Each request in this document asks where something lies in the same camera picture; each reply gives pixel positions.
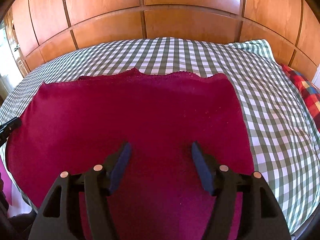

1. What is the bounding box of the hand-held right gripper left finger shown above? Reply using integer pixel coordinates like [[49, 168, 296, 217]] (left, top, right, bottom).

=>
[[28, 141, 132, 240]]

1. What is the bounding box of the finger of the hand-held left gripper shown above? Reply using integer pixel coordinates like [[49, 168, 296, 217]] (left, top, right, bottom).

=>
[[0, 116, 22, 146]]

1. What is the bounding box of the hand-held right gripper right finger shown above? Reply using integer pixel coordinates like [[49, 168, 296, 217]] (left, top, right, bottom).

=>
[[191, 141, 292, 240]]

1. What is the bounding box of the dark red cloth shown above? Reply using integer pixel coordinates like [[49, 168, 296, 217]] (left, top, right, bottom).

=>
[[5, 67, 255, 240]]

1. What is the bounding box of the wooden door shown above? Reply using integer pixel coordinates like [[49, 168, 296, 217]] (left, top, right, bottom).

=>
[[4, 10, 32, 79]]

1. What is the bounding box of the green checkered bed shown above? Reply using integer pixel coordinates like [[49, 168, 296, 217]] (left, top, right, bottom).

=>
[[0, 37, 320, 235]]

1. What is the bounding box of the multicoloured checkered pillow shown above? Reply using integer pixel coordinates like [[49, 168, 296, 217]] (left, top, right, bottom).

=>
[[280, 63, 320, 133]]

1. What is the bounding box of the green checkered pillow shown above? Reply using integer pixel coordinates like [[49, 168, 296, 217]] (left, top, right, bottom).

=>
[[226, 39, 274, 58]]

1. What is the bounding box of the wooden wardrobe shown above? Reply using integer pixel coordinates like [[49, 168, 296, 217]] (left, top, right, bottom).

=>
[[5, 0, 320, 80]]

